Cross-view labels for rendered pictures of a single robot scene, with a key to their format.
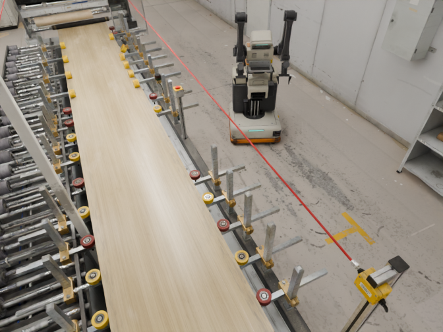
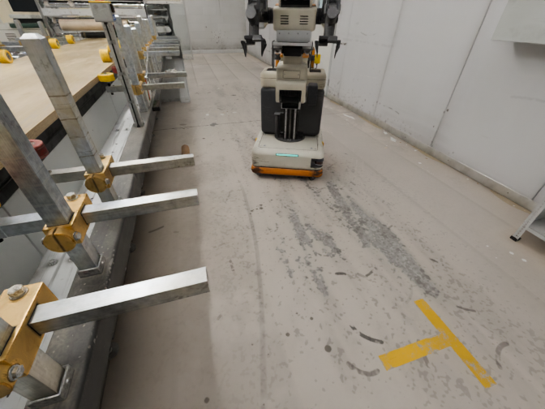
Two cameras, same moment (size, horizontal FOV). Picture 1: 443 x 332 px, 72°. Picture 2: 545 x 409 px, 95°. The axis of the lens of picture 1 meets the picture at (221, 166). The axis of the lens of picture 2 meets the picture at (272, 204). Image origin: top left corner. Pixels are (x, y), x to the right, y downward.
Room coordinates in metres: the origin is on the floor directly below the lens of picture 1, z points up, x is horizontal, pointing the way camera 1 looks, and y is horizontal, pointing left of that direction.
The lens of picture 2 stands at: (1.05, -0.51, 1.19)
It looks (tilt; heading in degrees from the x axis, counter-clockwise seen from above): 37 degrees down; 6
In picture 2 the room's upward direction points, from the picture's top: 1 degrees clockwise
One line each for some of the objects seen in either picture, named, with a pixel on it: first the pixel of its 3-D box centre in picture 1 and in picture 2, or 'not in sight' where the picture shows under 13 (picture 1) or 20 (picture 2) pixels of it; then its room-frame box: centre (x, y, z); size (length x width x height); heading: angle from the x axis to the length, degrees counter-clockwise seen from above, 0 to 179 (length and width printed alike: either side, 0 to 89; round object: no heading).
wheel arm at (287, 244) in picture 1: (269, 251); not in sight; (0.98, -0.28, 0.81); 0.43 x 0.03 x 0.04; 113
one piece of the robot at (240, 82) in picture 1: (254, 87); (292, 98); (3.38, -0.44, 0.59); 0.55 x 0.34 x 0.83; 89
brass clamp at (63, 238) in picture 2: (228, 198); (70, 221); (1.41, -0.04, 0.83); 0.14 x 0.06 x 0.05; 23
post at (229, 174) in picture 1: (229, 195); (53, 208); (1.39, -0.05, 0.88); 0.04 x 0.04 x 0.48; 23
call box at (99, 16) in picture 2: (178, 91); (103, 12); (2.30, 0.34, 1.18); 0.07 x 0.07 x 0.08; 23
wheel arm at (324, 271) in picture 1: (294, 286); not in sight; (0.75, -0.37, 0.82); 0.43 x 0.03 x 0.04; 113
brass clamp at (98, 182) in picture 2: (214, 178); (100, 173); (1.64, 0.06, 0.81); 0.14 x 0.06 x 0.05; 23
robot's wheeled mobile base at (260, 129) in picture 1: (253, 120); (289, 148); (3.29, -0.44, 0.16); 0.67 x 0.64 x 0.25; 179
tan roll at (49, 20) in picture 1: (78, 15); (113, 24); (4.95, 2.06, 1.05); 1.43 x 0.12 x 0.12; 113
